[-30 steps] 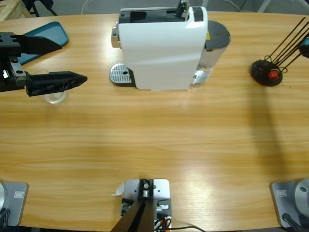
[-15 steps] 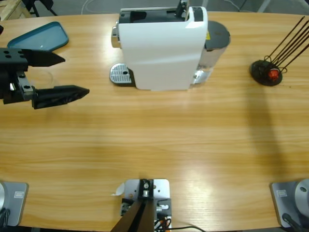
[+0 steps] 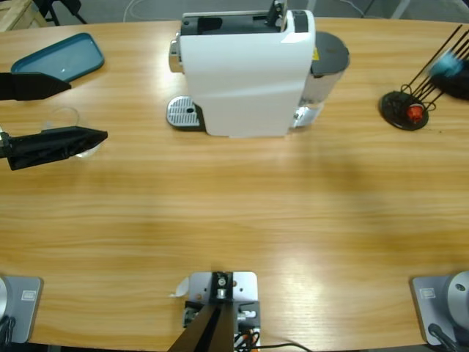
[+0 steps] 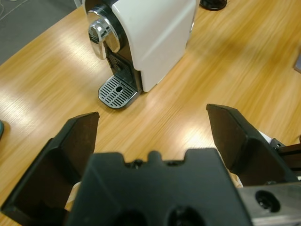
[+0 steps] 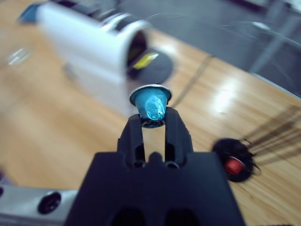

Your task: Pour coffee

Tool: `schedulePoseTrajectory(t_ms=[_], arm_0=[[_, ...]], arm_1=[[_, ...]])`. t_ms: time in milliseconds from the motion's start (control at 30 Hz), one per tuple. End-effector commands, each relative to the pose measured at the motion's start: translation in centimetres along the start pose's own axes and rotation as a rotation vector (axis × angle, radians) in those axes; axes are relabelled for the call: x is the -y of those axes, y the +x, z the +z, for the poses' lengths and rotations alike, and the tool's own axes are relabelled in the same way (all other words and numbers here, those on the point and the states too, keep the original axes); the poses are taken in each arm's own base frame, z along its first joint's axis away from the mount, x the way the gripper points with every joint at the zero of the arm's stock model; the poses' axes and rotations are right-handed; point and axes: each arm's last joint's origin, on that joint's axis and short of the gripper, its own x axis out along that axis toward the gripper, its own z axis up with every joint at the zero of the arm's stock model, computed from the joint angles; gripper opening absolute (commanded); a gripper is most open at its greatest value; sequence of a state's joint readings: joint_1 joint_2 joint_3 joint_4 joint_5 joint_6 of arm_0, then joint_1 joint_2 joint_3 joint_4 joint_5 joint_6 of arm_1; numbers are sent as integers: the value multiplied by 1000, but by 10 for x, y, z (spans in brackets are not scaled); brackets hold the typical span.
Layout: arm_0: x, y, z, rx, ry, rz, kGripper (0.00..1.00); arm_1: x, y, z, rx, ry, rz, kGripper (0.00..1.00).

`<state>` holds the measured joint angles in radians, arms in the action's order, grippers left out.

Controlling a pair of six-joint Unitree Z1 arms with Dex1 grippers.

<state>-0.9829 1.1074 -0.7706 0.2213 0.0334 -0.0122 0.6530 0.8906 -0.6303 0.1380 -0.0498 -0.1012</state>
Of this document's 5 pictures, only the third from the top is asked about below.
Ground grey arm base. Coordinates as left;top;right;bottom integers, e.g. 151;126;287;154
0;275;44;345
409;270;469;346

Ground white mount block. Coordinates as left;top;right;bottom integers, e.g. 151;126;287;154
182;271;262;348

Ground orange wires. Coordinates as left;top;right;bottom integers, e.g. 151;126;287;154
234;328;258;348

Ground dark camera post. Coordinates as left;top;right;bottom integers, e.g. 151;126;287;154
169;271;235;352

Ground white tape strip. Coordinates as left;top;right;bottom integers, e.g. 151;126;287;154
168;277;191;298

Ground black cable at mount block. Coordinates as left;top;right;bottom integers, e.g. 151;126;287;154
256;342;312;352

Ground grey metal frame leg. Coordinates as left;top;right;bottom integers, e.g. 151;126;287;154
392;0;413;19

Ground clear glass cup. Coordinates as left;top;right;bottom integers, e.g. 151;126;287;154
40;106;102;159

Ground clear water tank dark lid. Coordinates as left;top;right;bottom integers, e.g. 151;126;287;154
292;31;351;129

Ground teal rectangular tray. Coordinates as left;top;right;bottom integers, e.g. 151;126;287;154
10;32;106;84

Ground white capsule coffee machine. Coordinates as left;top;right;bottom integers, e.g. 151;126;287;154
168;9;317;140

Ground red coffee capsule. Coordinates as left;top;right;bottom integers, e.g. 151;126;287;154
406;104;425;122

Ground wooden crate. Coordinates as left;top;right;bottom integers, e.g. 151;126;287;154
0;0;49;33

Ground chrome drip tray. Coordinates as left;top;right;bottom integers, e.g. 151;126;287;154
166;95;204;132

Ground silver coffee machine lid lever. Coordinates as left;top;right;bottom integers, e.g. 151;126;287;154
264;0;291;30

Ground black capsule holder with rods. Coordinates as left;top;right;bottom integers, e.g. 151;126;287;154
378;24;469;132

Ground black base cable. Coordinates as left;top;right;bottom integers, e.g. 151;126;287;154
0;315;18;345
427;323;459;352

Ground white floor cable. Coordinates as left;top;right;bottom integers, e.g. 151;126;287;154
122;0;173;21

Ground blue coffee capsule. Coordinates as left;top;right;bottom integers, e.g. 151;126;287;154
431;49;468;77

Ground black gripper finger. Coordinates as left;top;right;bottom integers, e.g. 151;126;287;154
0;72;72;102
428;69;469;100
0;126;109;172

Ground black chair legs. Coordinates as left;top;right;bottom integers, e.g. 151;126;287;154
38;0;89;26

